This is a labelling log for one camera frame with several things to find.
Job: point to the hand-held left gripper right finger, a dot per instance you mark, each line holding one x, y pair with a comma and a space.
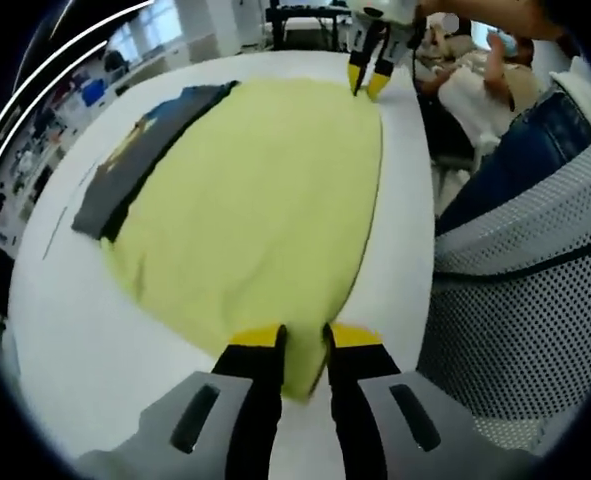
360, 400

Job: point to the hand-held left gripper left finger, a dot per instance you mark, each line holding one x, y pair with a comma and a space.
255, 400

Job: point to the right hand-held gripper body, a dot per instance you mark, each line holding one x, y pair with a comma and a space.
382, 10

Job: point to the yellow grey blue long-sleeve garment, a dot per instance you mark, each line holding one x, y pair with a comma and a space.
255, 200

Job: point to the black metal rack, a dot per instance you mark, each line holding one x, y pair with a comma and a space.
305, 17

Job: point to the person's blue jeans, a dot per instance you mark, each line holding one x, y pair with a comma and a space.
525, 155

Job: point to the grey mesh office chair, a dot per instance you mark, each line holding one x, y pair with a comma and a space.
525, 310

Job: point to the white printed t-shirt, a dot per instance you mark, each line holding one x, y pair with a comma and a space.
575, 80

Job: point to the blue plastic container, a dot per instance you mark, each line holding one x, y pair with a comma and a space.
94, 92

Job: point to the white lab counter cabinets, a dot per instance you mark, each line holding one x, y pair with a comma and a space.
50, 115

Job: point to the ceiling light strips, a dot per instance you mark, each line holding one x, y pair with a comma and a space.
5, 135

